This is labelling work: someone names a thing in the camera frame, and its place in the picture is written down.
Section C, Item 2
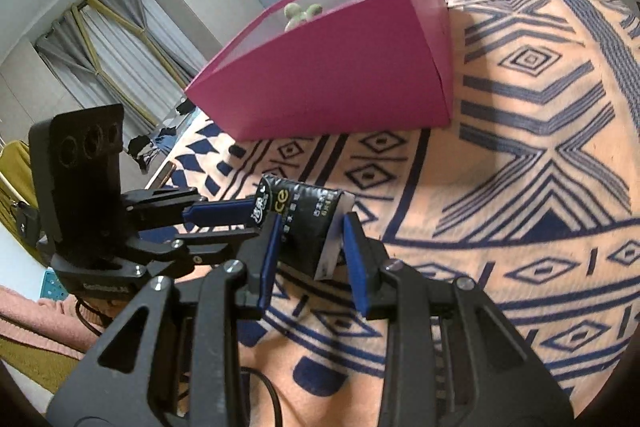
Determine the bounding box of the teal plastic basket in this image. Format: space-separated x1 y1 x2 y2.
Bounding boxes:
40 269 68 303

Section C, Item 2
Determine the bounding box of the black cable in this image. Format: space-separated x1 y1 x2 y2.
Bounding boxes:
240 367 281 427

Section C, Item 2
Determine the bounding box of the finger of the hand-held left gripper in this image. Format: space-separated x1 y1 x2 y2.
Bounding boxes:
127 227 263 280
120 187 258 228

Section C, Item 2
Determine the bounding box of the green frog plush toy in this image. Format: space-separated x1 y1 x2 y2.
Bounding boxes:
284 2 323 32

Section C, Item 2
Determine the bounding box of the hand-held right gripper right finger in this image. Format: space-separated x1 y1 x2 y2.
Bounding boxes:
341 212 576 427

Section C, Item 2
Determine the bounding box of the pink cardboard box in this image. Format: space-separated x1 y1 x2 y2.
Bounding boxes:
184 0 453 142

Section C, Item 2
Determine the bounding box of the mustard yellow cloth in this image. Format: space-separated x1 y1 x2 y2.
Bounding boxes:
0 139 56 268

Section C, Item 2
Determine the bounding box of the black cloth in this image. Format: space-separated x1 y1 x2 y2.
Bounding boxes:
127 134 156 172

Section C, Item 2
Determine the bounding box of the grey curtain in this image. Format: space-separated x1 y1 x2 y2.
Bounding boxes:
32 0 211 128

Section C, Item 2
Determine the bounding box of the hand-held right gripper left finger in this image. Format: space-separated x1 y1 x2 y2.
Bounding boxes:
47 212 286 427

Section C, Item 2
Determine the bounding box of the orange patterned blanket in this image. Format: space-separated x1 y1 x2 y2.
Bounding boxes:
145 0 640 427

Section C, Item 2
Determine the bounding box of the person's left forearm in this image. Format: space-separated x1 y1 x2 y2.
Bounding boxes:
0 284 116 360

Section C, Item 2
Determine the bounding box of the black printed packet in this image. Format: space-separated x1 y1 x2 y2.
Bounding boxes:
248 173 357 282

